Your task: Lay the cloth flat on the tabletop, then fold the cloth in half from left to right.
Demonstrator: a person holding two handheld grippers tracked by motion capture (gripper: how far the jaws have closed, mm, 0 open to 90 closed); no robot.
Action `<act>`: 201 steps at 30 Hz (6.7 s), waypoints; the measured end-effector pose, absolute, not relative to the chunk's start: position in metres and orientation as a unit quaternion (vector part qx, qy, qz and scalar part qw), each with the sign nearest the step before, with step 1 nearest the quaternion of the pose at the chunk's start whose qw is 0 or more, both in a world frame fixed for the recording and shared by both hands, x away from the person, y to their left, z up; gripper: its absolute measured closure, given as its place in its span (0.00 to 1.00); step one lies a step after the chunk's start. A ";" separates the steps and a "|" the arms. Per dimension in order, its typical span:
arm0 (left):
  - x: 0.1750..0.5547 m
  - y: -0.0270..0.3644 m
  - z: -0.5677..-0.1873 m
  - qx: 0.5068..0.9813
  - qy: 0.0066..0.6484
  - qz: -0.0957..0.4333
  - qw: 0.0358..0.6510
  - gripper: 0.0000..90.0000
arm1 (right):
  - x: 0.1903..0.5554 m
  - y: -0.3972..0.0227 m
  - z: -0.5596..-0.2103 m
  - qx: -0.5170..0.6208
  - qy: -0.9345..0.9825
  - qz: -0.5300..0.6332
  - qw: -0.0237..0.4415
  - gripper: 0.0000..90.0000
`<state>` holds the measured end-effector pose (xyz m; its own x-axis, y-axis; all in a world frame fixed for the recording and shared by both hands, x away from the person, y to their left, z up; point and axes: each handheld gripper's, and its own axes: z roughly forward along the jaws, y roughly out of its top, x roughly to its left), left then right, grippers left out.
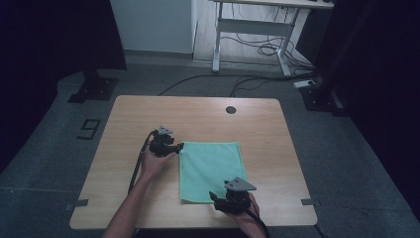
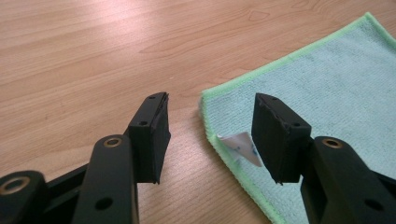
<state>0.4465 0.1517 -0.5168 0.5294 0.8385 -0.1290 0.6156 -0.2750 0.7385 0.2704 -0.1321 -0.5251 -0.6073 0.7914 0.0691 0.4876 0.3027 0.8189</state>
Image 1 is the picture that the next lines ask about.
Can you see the white desk frame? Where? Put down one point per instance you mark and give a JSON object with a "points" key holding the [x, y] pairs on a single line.
{"points": [[254, 26]]}

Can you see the black curtain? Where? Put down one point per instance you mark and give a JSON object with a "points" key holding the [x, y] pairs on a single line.
{"points": [[49, 49], [379, 66]]}

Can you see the black round table grommet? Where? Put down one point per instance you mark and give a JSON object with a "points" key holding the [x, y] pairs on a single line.
{"points": [[230, 110]]}

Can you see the black floor tape mark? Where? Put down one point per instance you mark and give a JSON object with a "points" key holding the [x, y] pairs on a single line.
{"points": [[89, 129]]}

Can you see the grey tape strip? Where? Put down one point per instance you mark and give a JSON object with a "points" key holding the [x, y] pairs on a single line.
{"points": [[310, 201], [77, 204]]}

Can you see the white power strip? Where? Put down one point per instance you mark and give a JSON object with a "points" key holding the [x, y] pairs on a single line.
{"points": [[304, 83]]}

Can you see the person's left hand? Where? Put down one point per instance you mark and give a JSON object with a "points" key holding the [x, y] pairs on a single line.
{"points": [[153, 165]]}

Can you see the person's right hand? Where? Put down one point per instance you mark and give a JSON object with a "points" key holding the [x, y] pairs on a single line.
{"points": [[253, 211]]}

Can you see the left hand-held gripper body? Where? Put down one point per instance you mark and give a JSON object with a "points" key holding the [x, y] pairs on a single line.
{"points": [[161, 143]]}

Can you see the green towel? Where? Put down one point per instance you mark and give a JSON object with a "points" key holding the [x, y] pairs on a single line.
{"points": [[211, 172]]}

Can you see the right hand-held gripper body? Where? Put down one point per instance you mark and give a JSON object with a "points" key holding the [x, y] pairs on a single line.
{"points": [[238, 198]]}

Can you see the black stand base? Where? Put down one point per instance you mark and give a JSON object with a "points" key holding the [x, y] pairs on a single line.
{"points": [[94, 89], [322, 99]]}

